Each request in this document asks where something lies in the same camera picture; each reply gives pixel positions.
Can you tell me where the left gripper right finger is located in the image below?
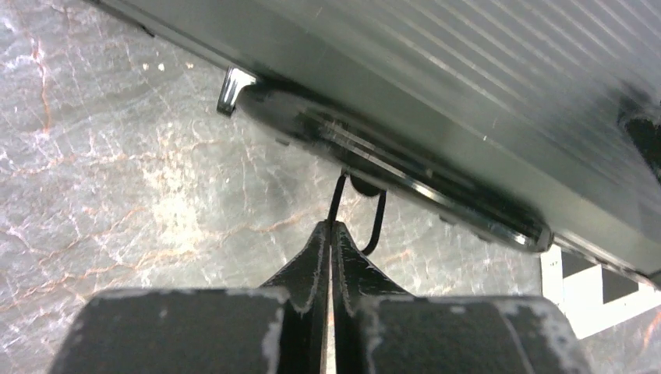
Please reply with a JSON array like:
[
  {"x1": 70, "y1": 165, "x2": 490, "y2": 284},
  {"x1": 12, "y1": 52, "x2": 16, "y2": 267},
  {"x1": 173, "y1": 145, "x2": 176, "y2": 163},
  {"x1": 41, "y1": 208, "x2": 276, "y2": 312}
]
[{"x1": 331, "y1": 222, "x2": 591, "y2": 373}]

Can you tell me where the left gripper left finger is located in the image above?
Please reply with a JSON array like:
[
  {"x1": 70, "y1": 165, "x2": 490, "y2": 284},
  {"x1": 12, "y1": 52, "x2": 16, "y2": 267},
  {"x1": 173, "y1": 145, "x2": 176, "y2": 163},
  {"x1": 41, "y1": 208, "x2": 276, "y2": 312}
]
[{"x1": 50, "y1": 221, "x2": 330, "y2": 373}]

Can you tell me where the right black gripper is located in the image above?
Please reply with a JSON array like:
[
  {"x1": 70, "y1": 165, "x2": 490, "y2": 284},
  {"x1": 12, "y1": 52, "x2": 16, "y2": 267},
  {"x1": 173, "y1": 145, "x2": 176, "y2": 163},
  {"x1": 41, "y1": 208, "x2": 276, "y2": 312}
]
[{"x1": 617, "y1": 93, "x2": 660, "y2": 181}]

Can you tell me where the black poker set case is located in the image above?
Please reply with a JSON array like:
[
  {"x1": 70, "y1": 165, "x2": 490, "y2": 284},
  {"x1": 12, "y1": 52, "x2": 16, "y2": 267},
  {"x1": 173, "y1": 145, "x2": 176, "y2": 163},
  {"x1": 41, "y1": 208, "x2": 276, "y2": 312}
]
[{"x1": 97, "y1": 1, "x2": 660, "y2": 286}]

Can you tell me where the black white checkered mat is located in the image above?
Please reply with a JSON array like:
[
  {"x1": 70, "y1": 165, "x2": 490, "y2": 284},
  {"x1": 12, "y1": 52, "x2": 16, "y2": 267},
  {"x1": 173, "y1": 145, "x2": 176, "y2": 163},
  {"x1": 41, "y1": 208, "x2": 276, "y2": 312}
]
[{"x1": 540, "y1": 245, "x2": 660, "y2": 339}]

